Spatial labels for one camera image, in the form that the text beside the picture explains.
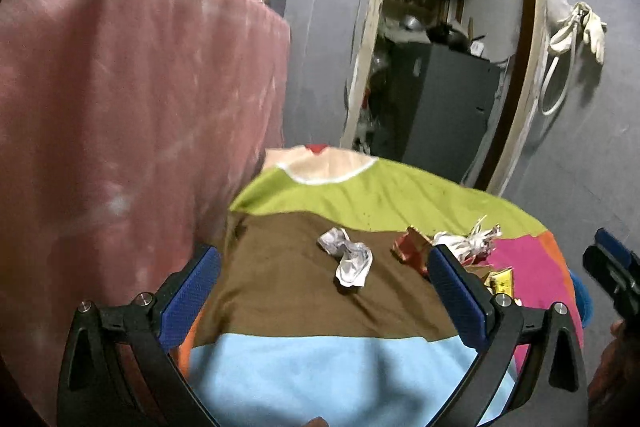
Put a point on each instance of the red brown wrapper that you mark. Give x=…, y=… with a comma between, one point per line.
x=412, y=248

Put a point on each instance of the multicolour patchwork cloth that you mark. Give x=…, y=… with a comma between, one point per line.
x=280, y=341

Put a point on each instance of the pink checked cloth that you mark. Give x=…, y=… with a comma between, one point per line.
x=127, y=126

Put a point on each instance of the white rubber gloves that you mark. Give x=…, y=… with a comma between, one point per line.
x=580, y=21

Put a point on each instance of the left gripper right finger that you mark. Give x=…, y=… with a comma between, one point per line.
x=550, y=390

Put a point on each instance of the blue plastic bucket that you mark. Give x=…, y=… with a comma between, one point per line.
x=583, y=300

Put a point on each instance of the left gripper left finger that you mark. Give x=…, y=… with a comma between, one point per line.
x=119, y=366

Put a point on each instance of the white paper ball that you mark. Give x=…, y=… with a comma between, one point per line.
x=354, y=259

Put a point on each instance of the dark grey cabinet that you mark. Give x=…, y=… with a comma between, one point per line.
x=436, y=108

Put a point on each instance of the white green wrapper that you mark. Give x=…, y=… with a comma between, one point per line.
x=473, y=247

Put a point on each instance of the black wok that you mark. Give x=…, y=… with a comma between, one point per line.
x=454, y=39

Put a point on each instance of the person's right hand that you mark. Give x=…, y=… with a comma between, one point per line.
x=614, y=390

